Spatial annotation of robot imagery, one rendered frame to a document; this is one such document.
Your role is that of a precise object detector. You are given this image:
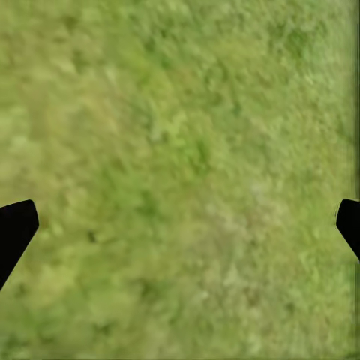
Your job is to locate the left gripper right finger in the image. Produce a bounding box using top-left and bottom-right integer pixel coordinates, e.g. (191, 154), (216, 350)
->
(336, 199), (360, 260)

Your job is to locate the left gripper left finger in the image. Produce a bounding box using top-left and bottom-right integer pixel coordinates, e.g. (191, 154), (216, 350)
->
(0, 199), (39, 290)

